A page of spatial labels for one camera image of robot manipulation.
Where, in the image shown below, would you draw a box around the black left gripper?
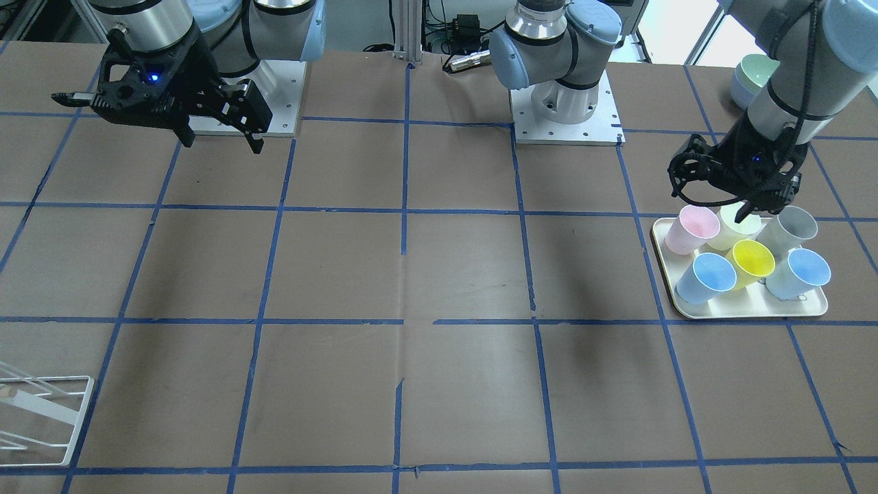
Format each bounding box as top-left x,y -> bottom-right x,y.
668,117 -> 808,223

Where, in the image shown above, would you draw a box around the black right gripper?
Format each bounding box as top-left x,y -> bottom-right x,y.
90,22 -> 272,154

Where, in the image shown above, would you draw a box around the pink plastic cup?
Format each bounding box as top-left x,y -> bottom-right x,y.
665,205 -> 721,255

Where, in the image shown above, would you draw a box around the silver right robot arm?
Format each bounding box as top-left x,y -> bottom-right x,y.
53,1 -> 326,154

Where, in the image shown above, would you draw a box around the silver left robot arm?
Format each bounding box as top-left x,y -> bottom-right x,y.
488,1 -> 876,222

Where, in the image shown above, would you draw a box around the cream plastic cup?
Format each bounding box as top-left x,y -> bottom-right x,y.
707,204 -> 763,251

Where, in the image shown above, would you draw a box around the grey plastic cup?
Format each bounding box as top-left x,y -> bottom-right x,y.
756,206 -> 818,257

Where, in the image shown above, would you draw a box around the yellow plastic cup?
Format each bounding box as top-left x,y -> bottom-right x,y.
724,239 -> 776,291

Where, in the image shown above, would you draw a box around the light blue plastic cup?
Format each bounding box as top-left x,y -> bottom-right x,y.
765,248 -> 832,301

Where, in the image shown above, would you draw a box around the cream plastic tray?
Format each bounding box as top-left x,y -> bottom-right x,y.
650,217 -> 829,319

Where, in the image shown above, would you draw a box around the green and blue bowls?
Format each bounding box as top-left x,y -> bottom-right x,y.
730,54 -> 780,110

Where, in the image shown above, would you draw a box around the black power adapter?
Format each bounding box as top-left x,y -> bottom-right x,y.
448,14 -> 482,38

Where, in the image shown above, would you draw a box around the silver cylindrical connector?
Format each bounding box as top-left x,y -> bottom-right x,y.
442,49 -> 491,74

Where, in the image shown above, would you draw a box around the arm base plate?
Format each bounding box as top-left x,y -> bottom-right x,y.
509,71 -> 626,146
224,60 -> 310,137

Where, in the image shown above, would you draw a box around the aluminium frame post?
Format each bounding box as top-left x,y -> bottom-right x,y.
391,0 -> 425,66

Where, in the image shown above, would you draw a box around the white wire dish rack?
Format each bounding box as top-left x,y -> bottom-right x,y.
1,362 -> 95,470

